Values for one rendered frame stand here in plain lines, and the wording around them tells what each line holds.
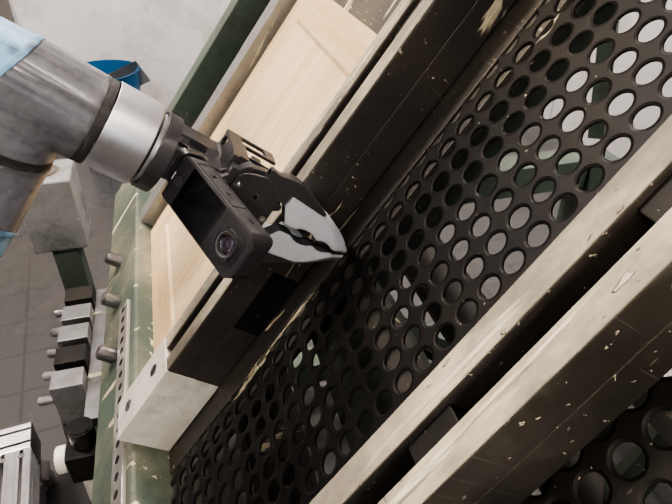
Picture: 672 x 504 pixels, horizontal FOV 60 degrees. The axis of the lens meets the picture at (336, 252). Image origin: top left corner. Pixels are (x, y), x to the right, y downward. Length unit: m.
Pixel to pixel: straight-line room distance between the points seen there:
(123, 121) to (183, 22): 3.63
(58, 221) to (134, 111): 1.00
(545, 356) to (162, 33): 3.89
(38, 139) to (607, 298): 0.40
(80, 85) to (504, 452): 0.38
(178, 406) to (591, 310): 0.56
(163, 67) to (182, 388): 3.53
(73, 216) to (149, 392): 0.78
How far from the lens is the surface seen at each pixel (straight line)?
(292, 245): 0.56
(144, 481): 0.79
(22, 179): 0.51
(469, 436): 0.33
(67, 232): 1.49
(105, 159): 0.50
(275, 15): 1.13
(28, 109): 0.49
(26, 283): 2.83
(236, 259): 0.45
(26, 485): 1.74
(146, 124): 0.49
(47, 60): 0.49
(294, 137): 0.81
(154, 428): 0.79
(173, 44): 4.12
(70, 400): 1.15
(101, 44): 4.09
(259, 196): 0.52
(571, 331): 0.31
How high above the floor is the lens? 1.52
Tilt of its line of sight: 34 degrees down
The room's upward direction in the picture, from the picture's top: straight up
